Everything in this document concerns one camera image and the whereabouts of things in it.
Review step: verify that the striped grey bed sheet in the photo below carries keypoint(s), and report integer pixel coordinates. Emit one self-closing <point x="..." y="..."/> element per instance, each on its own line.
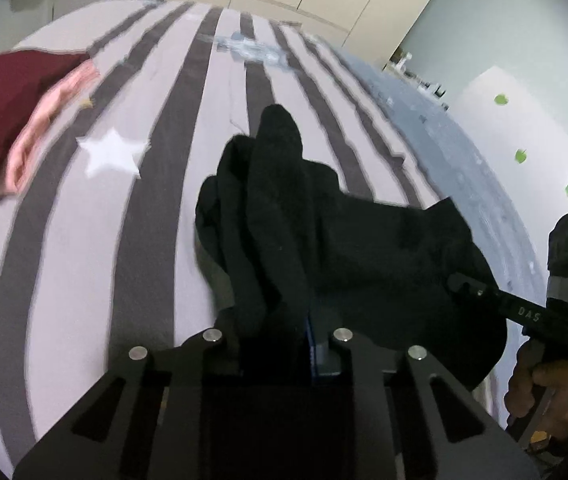
<point x="84" y="260"/>

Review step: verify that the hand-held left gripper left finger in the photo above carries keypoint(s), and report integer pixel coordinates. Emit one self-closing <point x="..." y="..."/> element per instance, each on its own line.
<point x="214" y="360"/>

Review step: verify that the white nightstand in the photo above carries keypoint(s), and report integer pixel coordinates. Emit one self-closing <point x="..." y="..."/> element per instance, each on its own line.
<point x="414" y="82"/>

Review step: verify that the black printed t-shirt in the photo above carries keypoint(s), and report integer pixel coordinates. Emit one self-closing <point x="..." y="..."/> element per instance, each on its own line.
<point x="314" y="220"/>

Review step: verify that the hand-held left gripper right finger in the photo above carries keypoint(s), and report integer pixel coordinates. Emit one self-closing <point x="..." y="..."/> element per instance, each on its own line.
<point x="312" y="350"/>

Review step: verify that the folded pink garment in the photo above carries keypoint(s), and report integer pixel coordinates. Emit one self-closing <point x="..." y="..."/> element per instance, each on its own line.
<point x="39" y="120"/>

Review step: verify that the person's right hand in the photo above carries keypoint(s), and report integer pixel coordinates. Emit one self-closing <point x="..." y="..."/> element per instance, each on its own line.
<point x="544" y="390"/>

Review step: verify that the small white fan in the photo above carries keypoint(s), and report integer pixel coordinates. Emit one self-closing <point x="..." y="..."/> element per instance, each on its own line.
<point x="401" y="60"/>

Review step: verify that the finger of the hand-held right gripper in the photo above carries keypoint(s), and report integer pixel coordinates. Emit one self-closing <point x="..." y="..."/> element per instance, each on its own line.
<point x="474" y="287"/>

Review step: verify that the white headboard with green stickers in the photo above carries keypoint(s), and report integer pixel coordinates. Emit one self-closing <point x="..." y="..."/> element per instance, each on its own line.
<point x="529" y="125"/>

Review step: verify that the small black device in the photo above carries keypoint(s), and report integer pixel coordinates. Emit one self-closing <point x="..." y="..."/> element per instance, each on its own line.
<point x="436" y="91"/>

